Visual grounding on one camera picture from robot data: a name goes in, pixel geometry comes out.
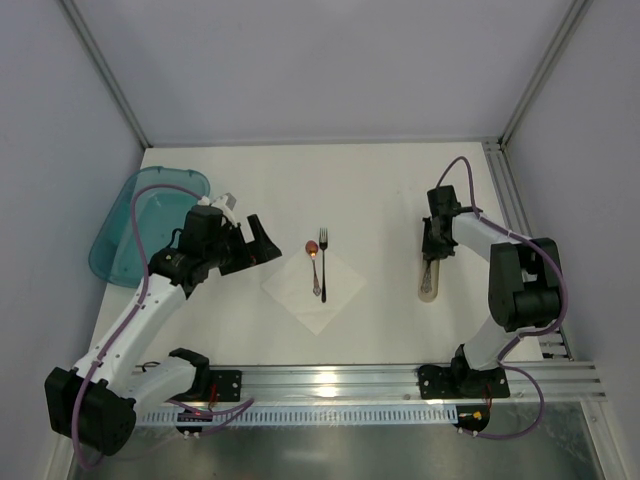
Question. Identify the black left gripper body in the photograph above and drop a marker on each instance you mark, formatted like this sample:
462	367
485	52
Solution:
245	245

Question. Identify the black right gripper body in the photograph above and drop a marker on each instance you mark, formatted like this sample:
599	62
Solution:
435	245

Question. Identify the iridescent pink spoon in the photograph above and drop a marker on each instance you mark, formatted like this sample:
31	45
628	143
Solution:
312	248

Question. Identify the black fork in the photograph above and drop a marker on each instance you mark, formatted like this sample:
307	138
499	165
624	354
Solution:
323	245

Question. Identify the silver table knife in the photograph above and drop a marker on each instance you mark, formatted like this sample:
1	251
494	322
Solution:
427	282

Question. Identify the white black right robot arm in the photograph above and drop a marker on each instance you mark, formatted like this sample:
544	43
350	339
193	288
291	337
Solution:
524	295

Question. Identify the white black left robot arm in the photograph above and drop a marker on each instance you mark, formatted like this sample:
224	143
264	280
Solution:
97	402

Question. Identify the beige oval cutlery tray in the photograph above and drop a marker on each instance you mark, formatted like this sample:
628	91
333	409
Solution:
431	298

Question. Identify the teal transparent plastic bin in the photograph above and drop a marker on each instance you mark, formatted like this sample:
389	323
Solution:
159	209

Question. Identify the left black controller board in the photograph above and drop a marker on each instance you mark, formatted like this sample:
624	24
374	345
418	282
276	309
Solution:
192	424

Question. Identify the black controller board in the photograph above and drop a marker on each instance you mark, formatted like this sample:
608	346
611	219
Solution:
472	419
192	424

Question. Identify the right black controller board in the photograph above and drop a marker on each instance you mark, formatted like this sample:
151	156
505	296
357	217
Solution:
472	419

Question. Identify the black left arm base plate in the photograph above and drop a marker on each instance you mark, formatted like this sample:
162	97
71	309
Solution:
222	386

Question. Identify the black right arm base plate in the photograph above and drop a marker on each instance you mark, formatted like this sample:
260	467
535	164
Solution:
447	383

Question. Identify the aluminium right side rail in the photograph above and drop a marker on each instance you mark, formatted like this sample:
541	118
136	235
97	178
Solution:
541	261

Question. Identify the aluminium rail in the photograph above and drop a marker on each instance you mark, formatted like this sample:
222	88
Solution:
541	261
560	381

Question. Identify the white slotted cable duct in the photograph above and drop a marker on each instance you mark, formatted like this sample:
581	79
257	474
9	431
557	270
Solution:
326	415

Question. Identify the aluminium front rail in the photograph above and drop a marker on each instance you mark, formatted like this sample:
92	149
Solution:
560	381

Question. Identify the aluminium left corner post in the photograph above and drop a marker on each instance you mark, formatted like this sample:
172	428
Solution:
82	31

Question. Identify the aluminium corner post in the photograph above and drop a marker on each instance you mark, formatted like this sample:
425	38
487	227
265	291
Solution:
558	43
82	31

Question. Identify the aluminium right corner post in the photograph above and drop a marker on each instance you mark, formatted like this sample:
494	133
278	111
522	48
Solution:
558	43

